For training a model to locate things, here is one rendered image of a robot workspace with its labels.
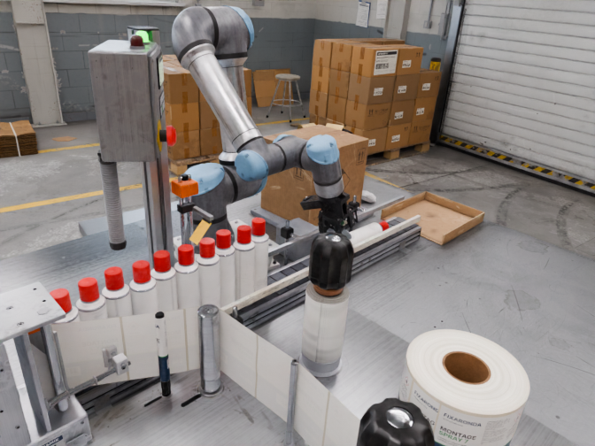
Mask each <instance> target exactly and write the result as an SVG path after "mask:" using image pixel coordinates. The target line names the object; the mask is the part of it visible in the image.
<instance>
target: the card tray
mask: <svg viewBox="0 0 595 446"><path fill-rule="evenodd" d="M484 214H485V212H484V211H479V210H477V209H475V208H472V207H469V206H466V205H464V204H460V203H457V202H454V201H452V200H450V199H447V198H444V197H441V196H438V195H435V194H432V193H429V192H428V191H424V192H422V193H420V194H418V195H416V196H412V197H409V198H407V199H406V200H403V201H401V202H399V203H396V204H393V205H391V206H389V207H386V208H384V209H382V214H381V219H382V220H387V219H390V218H393V217H400V218H402V219H406V220H408V219H410V218H413V217H415V216H417V215H420V216H421V220H420V221H419V222H417V223H415V224H417V225H419V227H421V235H420V236H421V237H424V238H426V239H428V240H431V241H432V242H435V243H438V244H440V245H444V244H445V243H447V242H449V241H450V240H452V239H454V238H455V237H457V236H459V235H461V234H463V233H465V232H466V231H468V230H469V229H471V228H472V227H475V226H476V225H478V224H480V223H482V222H483V217H484Z"/></svg>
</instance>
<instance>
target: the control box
mask: <svg viewBox="0 0 595 446"><path fill-rule="evenodd" d="M129 45H130V41H117V40H108V41H106V42H104V43H102V44H100V45H98V46H96V47H95V48H94V49H92V50H89V52H88V56H89V69H90V76H91V83H92V89H93V97H94V104H95V110H96V117H97V130H98V137H99V143H100V150H101V157H102V160H103V161H104V162H154V161H156V158H159V156H160V153H161V150H162V147H163V144H164V142H161V141H160V140H159V130H166V115H165V111H164V112H163V115H162V118H160V109H159V96H160V94H161V92H162V90H163V84H162V86H161V88H160V89H158V70H157V56H158V54H159V53H160V52H161V48H160V46H158V45H157V44H156V43H155V42H150V44H149V45H145V50H132V49H130V48H129Z"/></svg>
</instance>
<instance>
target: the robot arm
mask: <svg viewBox="0 0 595 446"><path fill-rule="evenodd" d="M253 41H254V29H253V25H252V23H251V19H250V18H249V16H248V15H247V14H246V13H245V12H244V11H243V10H242V9H240V8H238V7H232V6H227V5H223V6H206V7H200V6H193V7H190V8H187V9H185V10H184V11H182V12H181V13H180V14H179V15H178V16H177V18H176V19H175V21H174V24H173V28H172V45H173V48H174V53H175V56H176V57H177V59H178V61H179V62H180V64H181V66H182V68H183V69H185V70H189V72H190V74H191V75H192V77H193V79H194V80H195V82H196V84H197V85H198V87H199V89H200V90H201V92H202V94H203V95H204V97H205V100H206V101H207V103H208V104H209V105H210V107H211V109H212V111H213V113H214V115H215V116H216V118H217V120H218V121H219V122H220V135H221V141H222V149H223V151H222V153H221V154H220V155H219V162H220V163H219V164H217V163H206V164H200V165H195V166H193V167H191V168H190V169H189V170H187V171H186V172H185V173H186V174H191V179H193V180H195V181H197V182H198V194H197V195H194V196H192V203H194V204H195V206H197V207H198V208H200V209H202V210H204V211H206V212H208V213H209V214H211V215H213V220H211V221H212V224H211V225H210V226H209V228H208V229H207V231H206V232H205V234H204V236H203V237H202V239H203V238H206V237H209V238H213V239H214V241H215V246H216V232H217V231H218V230H221V229H227V230H229V231H230V232H231V245H232V246H233V243H234V242H235V241H236V240H235V233H234V231H233V229H232V226H231V225H230V223H229V221H228V215H227V205H229V204H232V203H235V202H237V201H240V200H243V199H245V198H247V197H252V196H255V195H256V194H258V193H259V192H260V191H262V189H263V188H264V187H265V186H266V184H267V176H269V175H272V174H275V173H279V172H282V171H285V170H287V169H290V168H292V167H298V168H301V169H304V170H306V171H311V172H312V174H313V183H314V186H315V191H316V194H317V195H313V196H307V197H306V198H304V199H303V201H302V202H301V203H300V204H301V206H302V208H303V210H311V209H320V208H321V210H320V211H319V216H318V218H319V223H318V225H319V231H320V234H324V233H327V232H335V233H338V234H343V235H346V236H347V238H348V239H351V238H352V235H351V234H350V233H349V232H348V231H347V230H346V229H347V228H348V227H350V228H352V227H353V226H354V225H355V222H357V223H358V216H357V210H356V208H355V207H352V206H350V205H348V204H347V202H346V201H348V200H349V199H350V194H347V193H345V192H344V182H343V176H342V170H341V165H340V159H339V150H338V148H337V145H336V140H335V138H334V137H332V136H331V135H316V136H314V137H312V138H311V139H310V140H309V141H308V140H305V139H302V138H298V137H296V136H295V135H278V136H277V138H276V139H274V141H273V143H269V144H267V143H266V141H265V139H264V138H263V136H262V134H261V133H260V131H259V130H258V128H257V126H256V125H255V123H254V121H253V119H252V118H251V115H250V114H249V113H248V108H247V100H246V91H245V83H244V74H243V63H244V62H245V60H246V59H247V58H248V56H247V50H248V49H249V48H250V47H251V46H252V42H253ZM353 212H355V215H356V219H355V218H354V215H353Z"/></svg>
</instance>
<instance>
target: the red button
mask: <svg viewBox="0 0 595 446"><path fill-rule="evenodd" d="M159 140H160V141H161V142H167V146H174V145H175V144H176V131H175V128H174V127H173V126H167V127H166V130H159Z"/></svg>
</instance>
